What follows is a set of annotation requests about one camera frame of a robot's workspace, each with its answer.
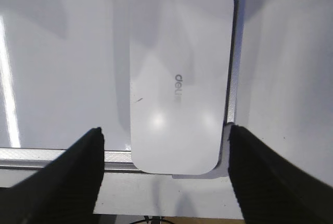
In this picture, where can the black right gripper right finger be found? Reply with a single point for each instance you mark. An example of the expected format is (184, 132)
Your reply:
(270, 189)

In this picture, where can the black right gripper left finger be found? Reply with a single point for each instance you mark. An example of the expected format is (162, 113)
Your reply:
(64, 191)

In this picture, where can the white whiteboard eraser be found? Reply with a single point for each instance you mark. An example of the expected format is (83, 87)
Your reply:
(179, 58)

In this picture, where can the aluminium framed whiteboard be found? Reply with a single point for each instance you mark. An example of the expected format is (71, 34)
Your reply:
(65, 68)

